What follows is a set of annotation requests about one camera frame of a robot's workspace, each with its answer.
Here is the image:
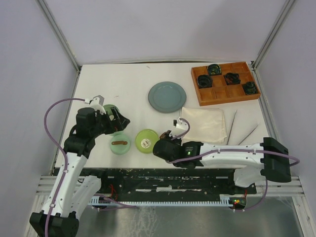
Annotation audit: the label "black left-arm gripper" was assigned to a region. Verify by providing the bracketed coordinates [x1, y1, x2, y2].
[90, 106, 130, 138]

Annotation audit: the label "mint green cup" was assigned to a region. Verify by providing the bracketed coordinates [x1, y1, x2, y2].
[103, 104, 123, 137]

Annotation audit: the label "lime green round lid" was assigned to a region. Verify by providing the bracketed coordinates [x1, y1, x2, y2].
[135, 129, 159, 154]

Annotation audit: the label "steel serving tongs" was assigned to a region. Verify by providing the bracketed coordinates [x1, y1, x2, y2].
[225, 110, 259, 146]

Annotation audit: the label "beige steel lunch bowl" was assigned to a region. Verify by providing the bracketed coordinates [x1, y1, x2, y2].
[159, 130, 177, 140]

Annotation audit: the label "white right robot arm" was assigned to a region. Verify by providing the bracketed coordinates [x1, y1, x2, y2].
[153, 137, 291, 193]

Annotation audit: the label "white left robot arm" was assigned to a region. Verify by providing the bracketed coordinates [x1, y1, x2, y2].
[30, 106, 130, 237]

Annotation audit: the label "white folded cloth napkin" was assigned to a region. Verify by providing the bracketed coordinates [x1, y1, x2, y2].
[181, 107, 227, 144]

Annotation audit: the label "blue-grey ceramic plate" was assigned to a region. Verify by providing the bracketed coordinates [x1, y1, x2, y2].
[148, 81, 187, 113]

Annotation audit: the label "wooden compartment tray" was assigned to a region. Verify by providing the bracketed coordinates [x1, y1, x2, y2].
[191, 62, 261, 106]

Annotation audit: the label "dark rolled item left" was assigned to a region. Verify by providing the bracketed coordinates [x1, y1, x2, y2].
[197, 75, 213, 89]

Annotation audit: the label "dark rolled item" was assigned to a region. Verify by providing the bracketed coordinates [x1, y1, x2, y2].
[242, 81, 258, 95]
[207, 64, 222, 76]
[224, 73, 241, 85]
[197, 75, 213, 89]

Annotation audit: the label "dark rolled item far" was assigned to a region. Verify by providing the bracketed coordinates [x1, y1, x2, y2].
[207, 64, 222, 76]

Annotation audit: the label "dark rolled item middle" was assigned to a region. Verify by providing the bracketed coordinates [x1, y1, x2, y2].
[224, 73, 241, 85]

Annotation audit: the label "dark rolled item right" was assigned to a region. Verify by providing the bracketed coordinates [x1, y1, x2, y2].
[242, 81, 258, 95]

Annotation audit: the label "mint lid with brown handle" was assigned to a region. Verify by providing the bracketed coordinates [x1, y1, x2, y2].
[110, 133, 131, 155]

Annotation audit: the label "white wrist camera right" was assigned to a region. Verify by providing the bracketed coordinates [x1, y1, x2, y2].
[170, 118, 191, 140]

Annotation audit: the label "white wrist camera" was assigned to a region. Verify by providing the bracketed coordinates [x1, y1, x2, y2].
[170, 118, 191, 140]
[84, 95, 106, 115]

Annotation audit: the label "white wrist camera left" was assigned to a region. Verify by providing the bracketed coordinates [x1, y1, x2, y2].
[84, 95, 106, 115]

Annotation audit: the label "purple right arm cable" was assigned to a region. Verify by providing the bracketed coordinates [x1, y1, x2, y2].
[166, 117, 301, 213]

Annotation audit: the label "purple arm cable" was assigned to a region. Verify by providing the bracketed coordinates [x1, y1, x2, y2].
[166, 117, 301, 213]
[43, 98, 139, 237]

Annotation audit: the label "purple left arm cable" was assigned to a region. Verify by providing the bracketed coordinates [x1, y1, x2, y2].
[43, 98, 139, 237]

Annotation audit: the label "white cable duct strip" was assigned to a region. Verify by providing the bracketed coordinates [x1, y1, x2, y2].
[91, 192, 235, 205]

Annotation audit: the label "aluminium frame post left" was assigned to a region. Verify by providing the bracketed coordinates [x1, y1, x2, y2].
[36, 0, 81, 72]

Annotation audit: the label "aluminium frame post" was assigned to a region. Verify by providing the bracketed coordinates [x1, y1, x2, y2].
[251, 0, 297, 70]
[36, 0, 81, 72]

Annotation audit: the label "aluminium frame post right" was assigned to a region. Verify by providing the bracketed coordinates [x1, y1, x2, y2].
[251, 0, 297, 70]

